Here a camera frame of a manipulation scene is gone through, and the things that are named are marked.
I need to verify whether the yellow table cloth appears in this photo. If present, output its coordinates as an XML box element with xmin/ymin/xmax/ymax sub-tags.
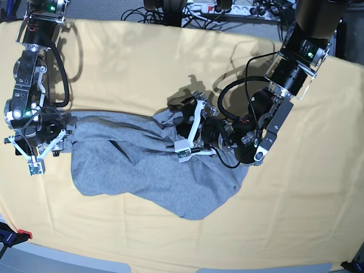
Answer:
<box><xmin>1</xmin><ymin>20</ymin><xmax>363</xmax><ymax>272</ymax></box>

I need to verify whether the red and black clamp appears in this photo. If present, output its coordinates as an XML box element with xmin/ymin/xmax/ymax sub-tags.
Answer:
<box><xmin>1</xmin><ymin>222</ymin><xmax>32</xmax><ymax>247</ymax></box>

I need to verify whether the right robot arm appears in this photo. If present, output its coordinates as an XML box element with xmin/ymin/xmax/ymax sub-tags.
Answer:
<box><xmin>4</xmin><ymin>1</ymin><xmax>71</xmax><ymax>163</ymax></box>

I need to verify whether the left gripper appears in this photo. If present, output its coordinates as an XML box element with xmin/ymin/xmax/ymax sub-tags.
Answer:
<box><xmin>167</xmin><ymin>98</ymin><xmax>236</xmax><ymax>155</ymax></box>

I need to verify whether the grey t-shirt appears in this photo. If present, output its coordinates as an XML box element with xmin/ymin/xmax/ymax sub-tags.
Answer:
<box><xmin>64</xmin><ymin>110</ymin><xmax>248</xmax><ymax>220</ymax></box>

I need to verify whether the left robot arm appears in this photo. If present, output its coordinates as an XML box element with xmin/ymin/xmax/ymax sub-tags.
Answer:
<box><xmin>169</xmin><ymin>1</ymin><xmax>350</xmax><ymax>166</ymax></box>

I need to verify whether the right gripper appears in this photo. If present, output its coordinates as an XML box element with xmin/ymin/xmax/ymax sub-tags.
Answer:
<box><xmin>15</xmin><ymin>109</ymin><xmax>74</xmax><ymax>157</ymax></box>

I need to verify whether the black clamp right corner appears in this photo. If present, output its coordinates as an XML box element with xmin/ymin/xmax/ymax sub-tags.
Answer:
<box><xmin>341</xmin><ymin>260</ymin><xmax>364</xmax><ymax>273</ymax></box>

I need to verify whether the white power strip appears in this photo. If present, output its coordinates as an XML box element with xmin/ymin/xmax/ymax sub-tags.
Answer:
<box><xmin>184</xmin><ymin>2</ymin><xmax>280</xmax><ymax>22</ymax></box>

